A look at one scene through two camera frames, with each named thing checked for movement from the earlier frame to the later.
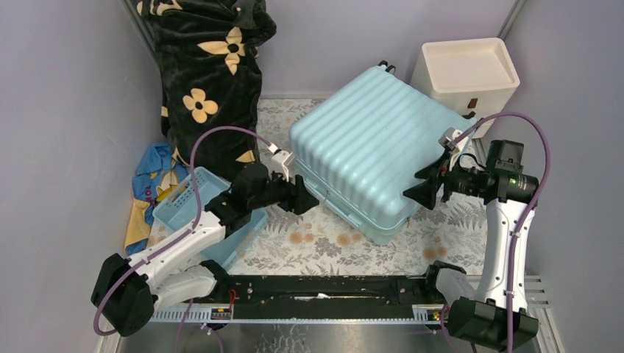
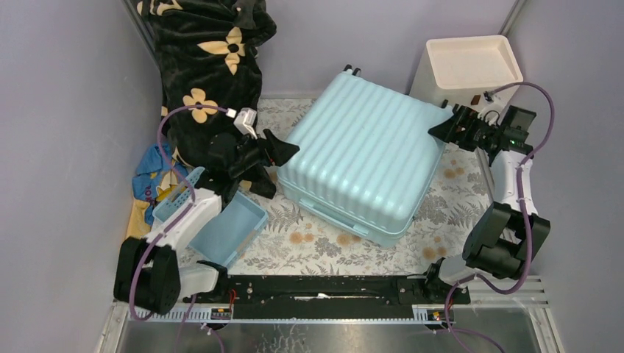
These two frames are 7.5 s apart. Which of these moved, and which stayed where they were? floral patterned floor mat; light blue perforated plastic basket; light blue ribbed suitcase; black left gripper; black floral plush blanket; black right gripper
Moved: black right gripper; black left gripper
Stayed: light blue ribbed suitcase; black floral plush blanket; light blue perforated plastic basket; floral patterned floor mat
